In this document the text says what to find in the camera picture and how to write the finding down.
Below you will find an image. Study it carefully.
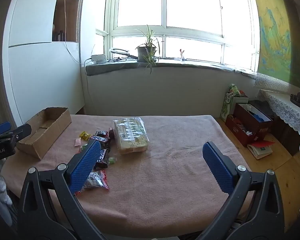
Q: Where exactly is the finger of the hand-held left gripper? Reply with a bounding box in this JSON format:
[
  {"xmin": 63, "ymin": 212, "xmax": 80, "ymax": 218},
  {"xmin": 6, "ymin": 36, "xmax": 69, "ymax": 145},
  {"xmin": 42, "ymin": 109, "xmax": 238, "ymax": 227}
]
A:
[
  {"xmin": 0, "ymin": 121, "xmax": 12, "ymax": 137},
  {"xmin": 0, "ymin": 123, "xmax": 32, "ymax": 147}
]

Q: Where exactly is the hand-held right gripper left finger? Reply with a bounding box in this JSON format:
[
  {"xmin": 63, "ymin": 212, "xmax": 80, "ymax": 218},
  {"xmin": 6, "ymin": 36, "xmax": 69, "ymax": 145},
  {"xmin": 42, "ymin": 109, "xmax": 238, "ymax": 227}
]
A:
[{"xmin": 17, "ymin": 140, "xmax": 105, "ymax": 240}]

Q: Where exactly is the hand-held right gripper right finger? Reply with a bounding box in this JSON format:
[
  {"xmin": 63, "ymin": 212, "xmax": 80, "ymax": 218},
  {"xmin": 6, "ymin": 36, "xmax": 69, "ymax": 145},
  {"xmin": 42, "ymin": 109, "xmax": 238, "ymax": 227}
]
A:
[{"xmin": 197, "ymin": 141, "xmax": 285, "ymax": 240}]

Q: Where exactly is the red and clear snack bag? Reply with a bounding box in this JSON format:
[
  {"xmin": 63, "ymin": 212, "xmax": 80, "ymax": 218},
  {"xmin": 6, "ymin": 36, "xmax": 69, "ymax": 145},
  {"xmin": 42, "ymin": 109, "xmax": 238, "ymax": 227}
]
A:
[{"xmin": 75, "ymin": 170, "xmax": 110, "ymax": 196}]

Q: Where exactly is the brown chocolate bar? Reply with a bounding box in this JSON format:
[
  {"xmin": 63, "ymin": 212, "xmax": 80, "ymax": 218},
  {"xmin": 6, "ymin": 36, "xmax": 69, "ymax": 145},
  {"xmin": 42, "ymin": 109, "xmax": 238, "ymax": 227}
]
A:
[
  {"xmin": 93, "ymin": 149, "xmax": 111, "ymax": 169},
  {"xmin": 90, "ymin": 135, "xmax": 109, "ymax": 143}
]

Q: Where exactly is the brown cardboard box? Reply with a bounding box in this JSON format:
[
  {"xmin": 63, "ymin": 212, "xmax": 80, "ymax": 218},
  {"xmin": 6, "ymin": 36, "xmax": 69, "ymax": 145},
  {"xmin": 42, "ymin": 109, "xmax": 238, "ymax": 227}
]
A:
[{"xmin": 16, "ymin": 107, "xmax": 72, "ymax": 160}]

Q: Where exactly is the sliced bread package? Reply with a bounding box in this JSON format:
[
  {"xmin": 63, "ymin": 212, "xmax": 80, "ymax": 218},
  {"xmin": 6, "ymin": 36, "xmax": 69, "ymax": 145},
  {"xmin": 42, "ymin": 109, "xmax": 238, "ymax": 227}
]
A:
[{"xmin": 113, "ymin": 117, "xmax": 150, "ymax": 155}]

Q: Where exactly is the grey fuzzy cloth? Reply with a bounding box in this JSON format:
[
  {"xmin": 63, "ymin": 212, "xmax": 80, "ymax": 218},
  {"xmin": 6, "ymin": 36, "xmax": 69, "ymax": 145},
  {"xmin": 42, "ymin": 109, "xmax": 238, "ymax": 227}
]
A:
[{"xmin": 0, "ymin": 167, "xmax": 13, "ymax": 227}]

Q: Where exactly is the open book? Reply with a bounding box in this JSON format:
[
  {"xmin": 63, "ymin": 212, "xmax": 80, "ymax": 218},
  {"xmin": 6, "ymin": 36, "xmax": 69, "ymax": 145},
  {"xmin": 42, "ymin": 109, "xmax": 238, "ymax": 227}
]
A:
[{"xmin": 247, "ymin": 141, "xmax": 276, "ymax": 160}]

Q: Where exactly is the red cardboard box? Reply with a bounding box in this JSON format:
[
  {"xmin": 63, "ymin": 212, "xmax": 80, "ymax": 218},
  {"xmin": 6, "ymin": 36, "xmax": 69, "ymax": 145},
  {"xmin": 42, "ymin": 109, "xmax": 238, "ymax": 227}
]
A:
[{"xmin": 225, "ymin": 102, "xmax": 274, "ymax": 147}]

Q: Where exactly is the white cabinet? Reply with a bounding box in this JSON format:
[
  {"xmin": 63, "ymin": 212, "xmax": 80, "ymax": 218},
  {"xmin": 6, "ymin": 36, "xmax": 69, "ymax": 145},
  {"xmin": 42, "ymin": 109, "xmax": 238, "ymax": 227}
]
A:
[{"xmin": 7, "ymin": 0, "xmax": 87, "ymax": 130}]

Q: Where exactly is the green tissue pack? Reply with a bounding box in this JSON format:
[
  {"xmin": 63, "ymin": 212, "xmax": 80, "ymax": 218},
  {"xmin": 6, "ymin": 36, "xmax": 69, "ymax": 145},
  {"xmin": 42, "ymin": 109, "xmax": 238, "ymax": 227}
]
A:
[{"xmin": 220, "ymin": 83, "xmax": 242, "ymax": 123}]

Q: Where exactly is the white lace cloth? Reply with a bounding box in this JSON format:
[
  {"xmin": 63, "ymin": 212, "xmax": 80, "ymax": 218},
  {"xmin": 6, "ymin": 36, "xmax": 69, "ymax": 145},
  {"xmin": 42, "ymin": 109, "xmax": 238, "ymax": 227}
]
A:
[{"xmin": 258, "ymin": 89, "xmax": 300, "ymax": 152}]

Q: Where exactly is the dark ornament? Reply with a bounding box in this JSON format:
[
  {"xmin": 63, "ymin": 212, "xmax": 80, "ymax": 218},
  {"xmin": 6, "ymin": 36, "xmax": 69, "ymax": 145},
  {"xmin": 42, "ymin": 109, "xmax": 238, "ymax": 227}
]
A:
[{"xmin": 289, "ymin": 91, "xmax": 300, "ymax": 110}]

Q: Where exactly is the white electronic box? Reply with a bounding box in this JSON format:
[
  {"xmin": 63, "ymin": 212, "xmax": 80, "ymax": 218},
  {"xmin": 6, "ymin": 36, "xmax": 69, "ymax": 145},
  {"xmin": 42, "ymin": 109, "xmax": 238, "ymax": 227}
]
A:
[{"xmin": 90, "ymin": 54, "xmax": 107, "ymax": 64}]

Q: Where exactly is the grey windowsill mat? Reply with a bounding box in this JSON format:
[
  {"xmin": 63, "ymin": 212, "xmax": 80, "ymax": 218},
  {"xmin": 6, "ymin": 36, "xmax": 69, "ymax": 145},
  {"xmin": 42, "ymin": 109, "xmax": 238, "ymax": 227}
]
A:
[{"xmin": 85, "ymin": 59, "xmax": 257, "ymax": 77}]

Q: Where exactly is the small animal figurine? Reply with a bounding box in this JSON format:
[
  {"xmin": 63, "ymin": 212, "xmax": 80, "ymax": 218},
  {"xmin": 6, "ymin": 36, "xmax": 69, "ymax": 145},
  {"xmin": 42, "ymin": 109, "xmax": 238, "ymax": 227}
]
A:
[{"xmin": 175, "ymin": 48, "xmax": 188, "ymax": 61}]

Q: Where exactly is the potted spider plant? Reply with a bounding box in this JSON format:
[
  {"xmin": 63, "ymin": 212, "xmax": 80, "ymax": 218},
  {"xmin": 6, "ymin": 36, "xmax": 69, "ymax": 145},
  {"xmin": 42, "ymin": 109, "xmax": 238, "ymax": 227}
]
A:
[{"xmin": 134, "ymin": 24, "xmax": 161, "ymax": 74}]

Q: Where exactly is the white cable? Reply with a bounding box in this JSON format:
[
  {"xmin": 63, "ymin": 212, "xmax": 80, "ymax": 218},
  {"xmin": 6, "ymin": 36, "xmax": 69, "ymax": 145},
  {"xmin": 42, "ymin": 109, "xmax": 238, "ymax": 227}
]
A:
[{"xmin": 63, "ymin": 0, "xmax": 92, "ymax": 65}]

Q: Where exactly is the ring lamp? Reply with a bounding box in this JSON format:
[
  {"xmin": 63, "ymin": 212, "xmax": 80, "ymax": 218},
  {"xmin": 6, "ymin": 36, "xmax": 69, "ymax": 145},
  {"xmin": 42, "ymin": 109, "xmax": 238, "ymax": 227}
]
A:
[{"xmin": 109, "ymin": 48, "xmax": 138, "ymax": 62}]

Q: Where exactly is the landscape wall scroll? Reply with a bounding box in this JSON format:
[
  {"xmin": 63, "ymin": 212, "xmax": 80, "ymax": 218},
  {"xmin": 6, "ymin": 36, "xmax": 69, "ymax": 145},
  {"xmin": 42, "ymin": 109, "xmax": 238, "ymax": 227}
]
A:
[{"xmin": 250, "ymin": 0, "xmax": 300, "ymax": 87}]

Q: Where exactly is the white window frame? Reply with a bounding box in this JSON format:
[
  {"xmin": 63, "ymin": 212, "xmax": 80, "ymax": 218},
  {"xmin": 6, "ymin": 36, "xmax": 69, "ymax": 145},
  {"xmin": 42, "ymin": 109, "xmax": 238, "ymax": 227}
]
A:
[{"xmin": 95, "ymin": 0, "xmax": 262, "ymax": 73}]

